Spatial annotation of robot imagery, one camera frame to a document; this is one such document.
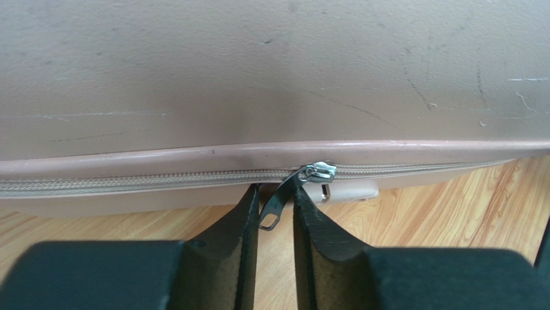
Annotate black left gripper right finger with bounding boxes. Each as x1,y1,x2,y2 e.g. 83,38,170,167
293,190,549,309

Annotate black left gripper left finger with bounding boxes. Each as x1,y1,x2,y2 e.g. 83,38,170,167
1,185,259,309

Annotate pink suitcase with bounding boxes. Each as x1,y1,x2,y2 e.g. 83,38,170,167
1,1,549,217

